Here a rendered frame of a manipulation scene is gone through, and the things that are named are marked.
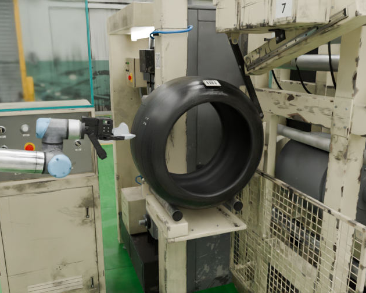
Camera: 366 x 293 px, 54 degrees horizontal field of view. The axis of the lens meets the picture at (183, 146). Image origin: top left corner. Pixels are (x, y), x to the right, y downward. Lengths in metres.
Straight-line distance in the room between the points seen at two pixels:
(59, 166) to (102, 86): 9.11
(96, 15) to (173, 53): 8.72
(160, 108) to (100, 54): 9.02
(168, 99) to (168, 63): 0.38
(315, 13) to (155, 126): 0.67
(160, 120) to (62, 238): 1.05
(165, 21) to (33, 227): 1.25
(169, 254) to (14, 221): 0.83
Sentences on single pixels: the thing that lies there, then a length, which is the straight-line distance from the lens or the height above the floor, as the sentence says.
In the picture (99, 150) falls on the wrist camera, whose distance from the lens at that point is 1.40.
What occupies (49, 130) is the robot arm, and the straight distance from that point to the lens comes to 1.35.
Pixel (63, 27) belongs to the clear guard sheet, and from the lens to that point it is 1.93.
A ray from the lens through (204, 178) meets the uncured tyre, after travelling 1.76.
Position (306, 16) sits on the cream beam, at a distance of 1.29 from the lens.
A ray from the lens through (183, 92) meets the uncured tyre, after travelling 1.36.
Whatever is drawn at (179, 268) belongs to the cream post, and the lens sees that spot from 2.06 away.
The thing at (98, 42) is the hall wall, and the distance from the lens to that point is 10.35.
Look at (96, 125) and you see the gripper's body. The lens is 1.38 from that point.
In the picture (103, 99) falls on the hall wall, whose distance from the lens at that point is 10.34.
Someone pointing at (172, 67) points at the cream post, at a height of 1.48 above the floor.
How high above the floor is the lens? 1.54
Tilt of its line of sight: 14 degrees down
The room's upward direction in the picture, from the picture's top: straight up
